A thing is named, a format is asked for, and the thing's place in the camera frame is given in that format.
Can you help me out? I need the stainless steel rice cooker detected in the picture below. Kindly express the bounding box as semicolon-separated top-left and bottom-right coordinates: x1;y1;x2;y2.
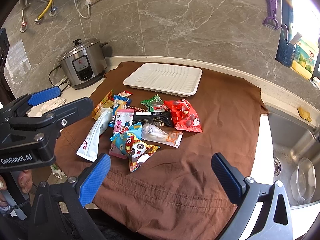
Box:
59;38;107;89

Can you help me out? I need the black snack packet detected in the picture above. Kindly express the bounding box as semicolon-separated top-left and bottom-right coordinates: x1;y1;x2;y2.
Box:
132;111;174;127

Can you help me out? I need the brown cloth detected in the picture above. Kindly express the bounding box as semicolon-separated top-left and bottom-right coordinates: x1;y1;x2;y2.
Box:
54;61;270;240

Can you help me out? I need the green yellow box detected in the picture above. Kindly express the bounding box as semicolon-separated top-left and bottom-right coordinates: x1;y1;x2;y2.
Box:
291;40;318;80

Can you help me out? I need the blue yellow snack packet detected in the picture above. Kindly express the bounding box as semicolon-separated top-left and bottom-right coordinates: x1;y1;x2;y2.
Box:
108;95;131;127

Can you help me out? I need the red chocolate snack bag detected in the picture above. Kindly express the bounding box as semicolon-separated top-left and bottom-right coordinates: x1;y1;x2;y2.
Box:
164;99;202;133

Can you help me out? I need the pink cartoon candy packet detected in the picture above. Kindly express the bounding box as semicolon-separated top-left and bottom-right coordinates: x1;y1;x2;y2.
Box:
109;109;135;159

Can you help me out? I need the purple peeler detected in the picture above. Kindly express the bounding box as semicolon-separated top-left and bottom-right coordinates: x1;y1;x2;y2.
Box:
263;0;280;30

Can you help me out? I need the yellow sponge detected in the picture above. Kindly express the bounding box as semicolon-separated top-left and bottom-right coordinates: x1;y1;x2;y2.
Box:
297;107;312;122

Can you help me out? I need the small red white packet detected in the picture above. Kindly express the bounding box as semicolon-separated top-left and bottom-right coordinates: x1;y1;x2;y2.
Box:
117;91;132;98

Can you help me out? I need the white plastic tray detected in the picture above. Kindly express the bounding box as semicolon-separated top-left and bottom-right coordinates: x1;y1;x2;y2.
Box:
123;63;202;97

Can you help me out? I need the panda cartoon snack bag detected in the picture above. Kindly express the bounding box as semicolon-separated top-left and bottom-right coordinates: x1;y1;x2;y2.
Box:
110;122;161;172

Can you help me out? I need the yellow gas hose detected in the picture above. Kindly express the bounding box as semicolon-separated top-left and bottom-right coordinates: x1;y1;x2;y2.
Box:
34;0;54;25

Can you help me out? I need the white long snack packet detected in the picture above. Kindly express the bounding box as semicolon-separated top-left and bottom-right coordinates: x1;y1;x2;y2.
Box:
76;108;113;162

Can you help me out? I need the green snack packet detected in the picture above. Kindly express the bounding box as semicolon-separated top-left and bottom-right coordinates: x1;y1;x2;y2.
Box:
140;94;169;112

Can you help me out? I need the clear plastic container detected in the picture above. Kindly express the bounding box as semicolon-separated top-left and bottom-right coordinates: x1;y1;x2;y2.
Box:
290;158;316;203

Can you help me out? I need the white power cable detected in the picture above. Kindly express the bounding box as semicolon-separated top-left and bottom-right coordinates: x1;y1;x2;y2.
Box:
34;0;91;20

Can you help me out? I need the black cooker power cord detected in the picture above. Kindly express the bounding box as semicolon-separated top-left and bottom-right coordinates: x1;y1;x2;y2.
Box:
48;64;71;93

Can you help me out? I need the blue utensil holder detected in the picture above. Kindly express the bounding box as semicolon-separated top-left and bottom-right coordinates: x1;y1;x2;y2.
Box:
276;23;295;67

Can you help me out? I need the person's left hand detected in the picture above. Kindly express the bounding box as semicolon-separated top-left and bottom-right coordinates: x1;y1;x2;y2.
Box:
0;170;33;208

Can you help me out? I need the clear orange snack packet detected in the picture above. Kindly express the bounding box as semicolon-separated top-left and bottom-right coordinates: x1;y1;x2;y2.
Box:
142;123;183;148

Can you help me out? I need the yellow gold snack packet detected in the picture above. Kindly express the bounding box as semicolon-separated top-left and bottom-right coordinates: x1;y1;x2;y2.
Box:
92;90;114;120

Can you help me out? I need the stainless steel sink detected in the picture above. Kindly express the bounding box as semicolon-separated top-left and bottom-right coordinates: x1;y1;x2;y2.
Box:
268;106;319;207

